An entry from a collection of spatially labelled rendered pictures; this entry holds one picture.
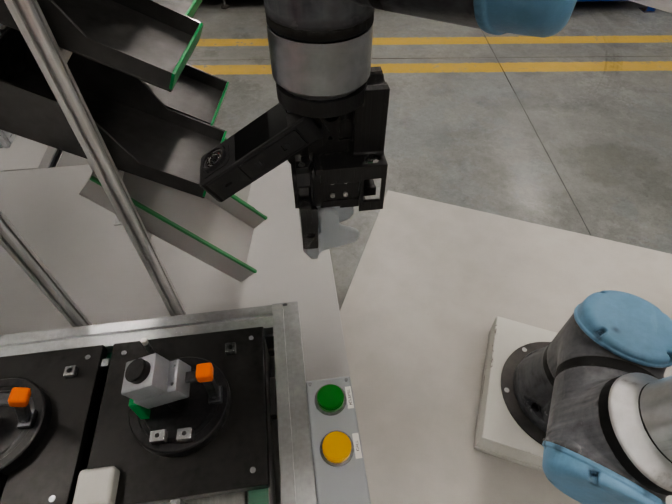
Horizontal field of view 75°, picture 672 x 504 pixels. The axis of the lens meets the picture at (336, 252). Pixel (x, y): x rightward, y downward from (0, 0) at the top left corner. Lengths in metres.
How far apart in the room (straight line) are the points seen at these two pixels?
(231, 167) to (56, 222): 0.89
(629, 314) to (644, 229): 2.04
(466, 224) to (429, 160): 1.61
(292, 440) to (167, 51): 0.54
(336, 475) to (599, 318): 0.39
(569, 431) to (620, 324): 0.15
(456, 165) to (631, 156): 1.04
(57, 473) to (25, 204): 0.75
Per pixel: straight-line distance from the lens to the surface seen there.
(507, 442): 0.77
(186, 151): 0.70
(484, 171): 2.68
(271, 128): 0.37
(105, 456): 0.73
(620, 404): 0.55
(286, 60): 0.33
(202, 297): 0.95
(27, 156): 1.49
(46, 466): 0.76
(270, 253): 0.99
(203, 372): 0.61
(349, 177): 0.38
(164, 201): 0.78
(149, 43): 0.62
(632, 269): 1.14
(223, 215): 0.83
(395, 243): 1.01
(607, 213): 2.68
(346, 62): 0.33
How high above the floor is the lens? 1.61
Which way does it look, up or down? 50 degrees down
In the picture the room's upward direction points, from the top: straight up
